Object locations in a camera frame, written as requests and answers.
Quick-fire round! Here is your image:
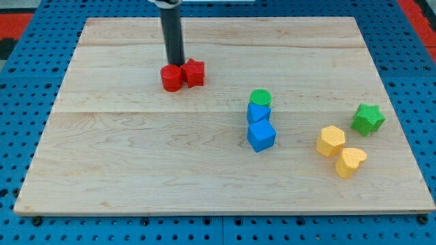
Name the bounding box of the light wooden board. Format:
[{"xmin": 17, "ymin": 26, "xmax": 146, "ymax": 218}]
[{"xmin": 14, "ymin": 17, "xmax": 435, "ymax": 216}]

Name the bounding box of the blue triangle block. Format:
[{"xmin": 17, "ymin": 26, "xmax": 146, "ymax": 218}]
[{"xmin": 247, "ymin": 103, "xmax": 271, "ymax": 124}]

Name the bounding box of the blue cube block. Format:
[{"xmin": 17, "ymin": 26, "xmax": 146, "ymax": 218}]
[{"xmin": 247, "ymin": 119, "xmax": 277, "ymax": 152}]

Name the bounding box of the green cylinder block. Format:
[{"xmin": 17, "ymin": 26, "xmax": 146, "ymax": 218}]
[{"xmin": 249, "ymin": 88, "xmax": 272, "ymax": 107}]

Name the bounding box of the red star block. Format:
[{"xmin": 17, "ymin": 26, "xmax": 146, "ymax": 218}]
[{"xmin": 181, "ymin": 59, "xmax": 205, "ymax": 88}]

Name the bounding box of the red cylinder block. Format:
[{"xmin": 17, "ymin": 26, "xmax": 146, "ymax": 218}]
[{"xmin": 160, "ymin": 64, "xmax": 183, "ymax": 92}]

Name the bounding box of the yellow hexagon block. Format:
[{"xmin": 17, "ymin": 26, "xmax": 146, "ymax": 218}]
[{"xmin": 315, "ymin": 125, "xmax": 346, "ymax": 157}]

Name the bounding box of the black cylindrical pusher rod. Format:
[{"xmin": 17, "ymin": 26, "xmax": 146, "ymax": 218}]
[{"xmin": 160, "ymin": 1, "xmax": 185, "ymax": 66}]

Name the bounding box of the yellow heart block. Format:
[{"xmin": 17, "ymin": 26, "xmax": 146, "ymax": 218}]
[{"xmin": 335, "ymin": 148, "xmax": 367, "ymax": 179}]

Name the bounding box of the green star block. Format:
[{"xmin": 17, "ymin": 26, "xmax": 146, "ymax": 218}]
[{"xmin": 350, "ymin": 103, "xmax": 386, "ymax": 137}]

